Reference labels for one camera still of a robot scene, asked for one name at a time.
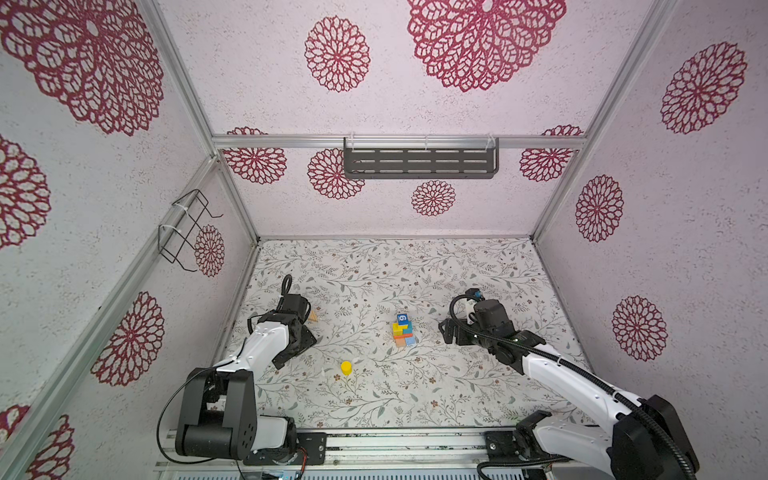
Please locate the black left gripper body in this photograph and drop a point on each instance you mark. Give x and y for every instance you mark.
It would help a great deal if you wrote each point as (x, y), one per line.
(297, 346)

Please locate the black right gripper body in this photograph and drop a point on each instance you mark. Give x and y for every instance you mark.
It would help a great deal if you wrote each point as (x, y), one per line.
(465, 337)

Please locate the yellow wooden cube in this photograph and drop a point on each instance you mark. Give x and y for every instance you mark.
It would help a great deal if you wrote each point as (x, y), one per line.
(398, 327)

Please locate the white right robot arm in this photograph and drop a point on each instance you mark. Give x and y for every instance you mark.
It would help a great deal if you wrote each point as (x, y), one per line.
(630, 437)

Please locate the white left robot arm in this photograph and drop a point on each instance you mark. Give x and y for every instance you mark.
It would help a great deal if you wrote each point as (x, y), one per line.
(218, 418)

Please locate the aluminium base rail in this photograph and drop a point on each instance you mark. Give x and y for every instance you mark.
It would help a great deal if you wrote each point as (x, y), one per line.
(383, 448)

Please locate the black wire wall rack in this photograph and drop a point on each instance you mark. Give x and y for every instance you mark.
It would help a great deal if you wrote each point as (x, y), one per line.
(174, 236)

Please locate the dark grey wall shelf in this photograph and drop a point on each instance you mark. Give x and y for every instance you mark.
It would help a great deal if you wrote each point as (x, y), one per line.
(425, 163)

